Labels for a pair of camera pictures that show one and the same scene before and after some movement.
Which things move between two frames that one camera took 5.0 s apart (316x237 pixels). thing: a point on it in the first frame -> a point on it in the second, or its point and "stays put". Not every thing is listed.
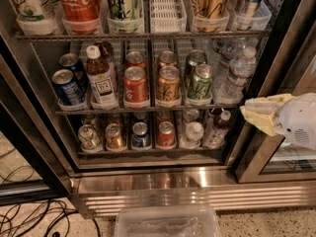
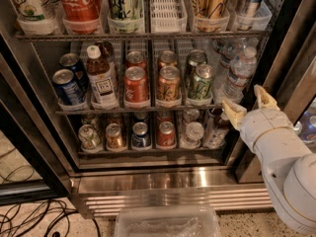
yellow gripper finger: (264, 112) -> (257, 121)
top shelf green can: (125, 1) stays put
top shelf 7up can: (36, 2) stays put
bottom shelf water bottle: (194, 133) stays put
